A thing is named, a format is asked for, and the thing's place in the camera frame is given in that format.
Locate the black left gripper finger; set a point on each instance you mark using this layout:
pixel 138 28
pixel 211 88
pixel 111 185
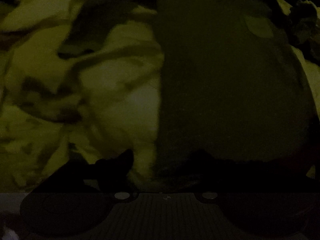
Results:
pixel 67 203

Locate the dark dotted small garment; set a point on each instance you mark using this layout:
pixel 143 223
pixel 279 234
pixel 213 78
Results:
pixel 233 94

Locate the light floral bed sheet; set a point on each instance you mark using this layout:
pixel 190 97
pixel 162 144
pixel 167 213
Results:
pixel 114 92

